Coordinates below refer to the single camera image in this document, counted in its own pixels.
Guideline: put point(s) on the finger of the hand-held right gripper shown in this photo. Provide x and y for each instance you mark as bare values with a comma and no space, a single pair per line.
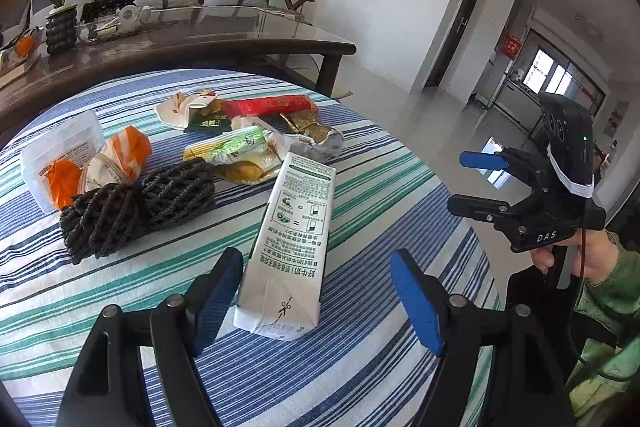
482,160
475,206

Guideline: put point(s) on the white plastic container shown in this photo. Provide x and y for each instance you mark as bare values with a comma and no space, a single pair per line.
60,139

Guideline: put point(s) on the person's right hand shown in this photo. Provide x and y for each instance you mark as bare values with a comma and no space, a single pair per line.
600,257

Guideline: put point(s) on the gold foil wrapper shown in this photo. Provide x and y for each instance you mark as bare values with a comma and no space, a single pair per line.
300,120

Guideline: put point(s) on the red wall sign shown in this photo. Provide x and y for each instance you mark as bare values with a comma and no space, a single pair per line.
511,45

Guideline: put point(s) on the wall picture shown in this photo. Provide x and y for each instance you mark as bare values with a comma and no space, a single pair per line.
617,119

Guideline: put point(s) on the white green milk carton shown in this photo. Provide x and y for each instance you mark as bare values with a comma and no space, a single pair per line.
295,227

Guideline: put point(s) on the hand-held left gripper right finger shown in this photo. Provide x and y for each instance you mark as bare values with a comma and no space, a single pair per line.
415,302

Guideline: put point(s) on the black foam net sleeve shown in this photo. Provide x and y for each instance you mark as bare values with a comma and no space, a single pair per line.
100,222
175,194

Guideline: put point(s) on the white tape roll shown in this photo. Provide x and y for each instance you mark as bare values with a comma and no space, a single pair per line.
122,24

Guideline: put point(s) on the red wrapper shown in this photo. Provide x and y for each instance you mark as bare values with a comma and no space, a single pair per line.
265,106

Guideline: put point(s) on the potted plant black vase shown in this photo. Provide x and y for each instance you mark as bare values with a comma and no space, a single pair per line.
61,32

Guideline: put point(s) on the yellow green snack wrapper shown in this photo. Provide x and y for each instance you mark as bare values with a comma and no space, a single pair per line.
235,147

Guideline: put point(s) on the book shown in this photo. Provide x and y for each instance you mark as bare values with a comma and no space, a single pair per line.
15,74

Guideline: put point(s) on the brown door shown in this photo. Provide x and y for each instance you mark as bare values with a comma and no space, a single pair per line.
460,27

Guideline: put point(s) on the blue green striped tablecloth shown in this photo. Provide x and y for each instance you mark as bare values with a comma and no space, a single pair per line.
350,217

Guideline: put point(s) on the orange plastic wrapper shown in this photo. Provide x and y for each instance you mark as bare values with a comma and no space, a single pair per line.
65,182

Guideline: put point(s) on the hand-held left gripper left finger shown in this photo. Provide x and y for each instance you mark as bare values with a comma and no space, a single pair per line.
215,302

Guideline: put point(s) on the round ceiling lamp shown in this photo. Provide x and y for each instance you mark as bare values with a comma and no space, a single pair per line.
589,26

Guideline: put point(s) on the white orange striped wrapper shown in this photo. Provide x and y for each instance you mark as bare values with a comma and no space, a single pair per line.
127,152

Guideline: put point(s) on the dark green packet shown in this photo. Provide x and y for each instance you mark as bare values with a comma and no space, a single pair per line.
205,124

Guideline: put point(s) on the white paper box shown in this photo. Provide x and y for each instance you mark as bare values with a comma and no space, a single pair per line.
172,112

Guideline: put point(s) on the clear box with orange item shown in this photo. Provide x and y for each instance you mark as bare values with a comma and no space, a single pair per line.
22,47

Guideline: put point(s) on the yellow brown wrapper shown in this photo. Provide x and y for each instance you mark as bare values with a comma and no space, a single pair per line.
245,172

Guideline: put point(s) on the dark wooden table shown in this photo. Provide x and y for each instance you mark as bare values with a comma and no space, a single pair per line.
200,42

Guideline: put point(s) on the kitchen window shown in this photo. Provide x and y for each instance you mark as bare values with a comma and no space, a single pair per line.
560,79

